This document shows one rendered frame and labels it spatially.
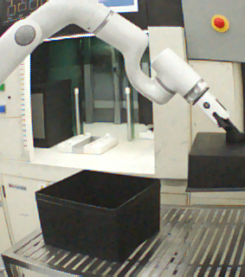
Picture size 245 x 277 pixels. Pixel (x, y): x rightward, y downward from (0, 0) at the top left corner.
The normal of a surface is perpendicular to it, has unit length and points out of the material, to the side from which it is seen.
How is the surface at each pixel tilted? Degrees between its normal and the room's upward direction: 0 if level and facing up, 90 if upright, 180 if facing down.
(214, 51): 90
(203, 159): 90
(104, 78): 90
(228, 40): 90
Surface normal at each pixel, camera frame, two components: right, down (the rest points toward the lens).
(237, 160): -0.25, 0.22
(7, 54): -0.22, 0.63
